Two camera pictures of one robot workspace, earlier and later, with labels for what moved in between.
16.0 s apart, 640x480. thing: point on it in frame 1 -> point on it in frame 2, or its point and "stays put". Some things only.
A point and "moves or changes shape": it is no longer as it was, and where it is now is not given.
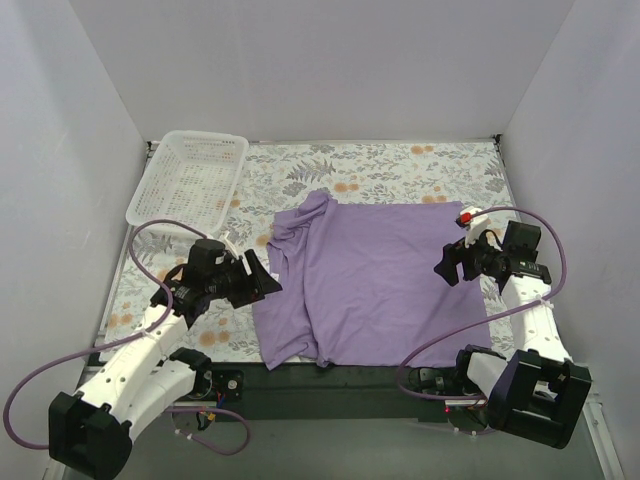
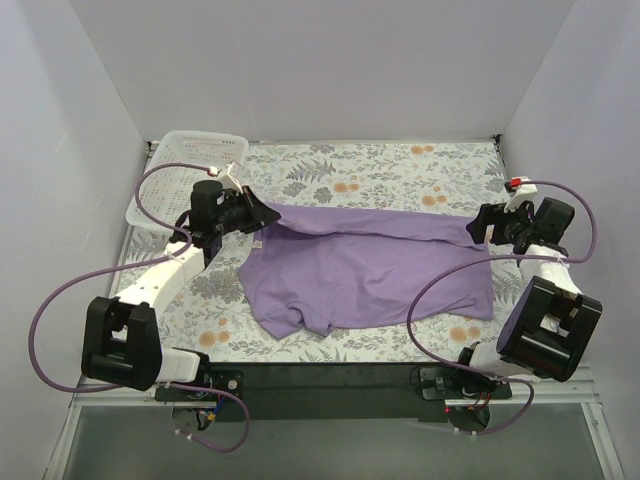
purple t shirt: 359,286 moves or changes shape
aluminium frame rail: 602,435 stays put
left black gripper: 249,279 -> 251,210
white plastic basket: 188,177 stays put
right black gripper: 461,261 -> 491,226
